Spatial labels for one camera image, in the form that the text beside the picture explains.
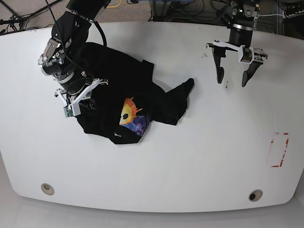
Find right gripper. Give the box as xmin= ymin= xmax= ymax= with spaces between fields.
xmin=54 ymin=73 xmax=109 ymax=111

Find right table grommet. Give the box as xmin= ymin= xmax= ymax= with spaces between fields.
xmin=248 ymin=190 xmax=263 ymax=202

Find left table grommet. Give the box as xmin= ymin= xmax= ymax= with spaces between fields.
xmin=41 ymin=183 xmax=55 ymax=196

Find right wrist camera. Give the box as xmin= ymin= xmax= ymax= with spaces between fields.
xmin=63 ymin=104 xmax=81 ymax=118

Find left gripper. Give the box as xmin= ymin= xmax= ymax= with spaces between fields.
xmin=205 ymin=23 xmax=268 ymax=87

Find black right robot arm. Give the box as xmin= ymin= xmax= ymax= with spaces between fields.
xmin=38 ymin=0 xmax=110 ymax=111

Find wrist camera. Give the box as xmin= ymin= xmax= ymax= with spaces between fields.
xmin=238 ymin=45 xmax=254 ymax=64
xmin=63 ymin=104 xmax=81 ymax=118

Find table grommet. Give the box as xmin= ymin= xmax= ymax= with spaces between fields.
xmin=41 ymin=183 xmax=55 ymax=196
xmin=248 ymin=190 xmax=263 ymax=202

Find black printed T-shirt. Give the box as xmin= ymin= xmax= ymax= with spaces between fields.
xmin=76 ymin=42 xmax=194 ymax=144

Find white power strip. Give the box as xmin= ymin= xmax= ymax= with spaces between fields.
xmin=283 ymin=4 xmax=304 ymax=19

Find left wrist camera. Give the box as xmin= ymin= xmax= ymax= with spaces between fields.
xmin=238 ymin=45 xmax=254 ymax=64

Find black tripod legs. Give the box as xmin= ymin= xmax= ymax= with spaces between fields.
xmin=0 ymin=0 xmax=60 ymax=31

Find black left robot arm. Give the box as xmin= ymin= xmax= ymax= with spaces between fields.
xmin=206 ymin=0 xmax=268 ymax=87

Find yellow cable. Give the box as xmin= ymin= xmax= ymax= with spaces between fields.
xmin=106 ymin=0 xmax=123 ymax=9

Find red tape marking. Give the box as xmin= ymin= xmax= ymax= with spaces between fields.
xmin=268 ymin=133 xmax=290 ymax=168

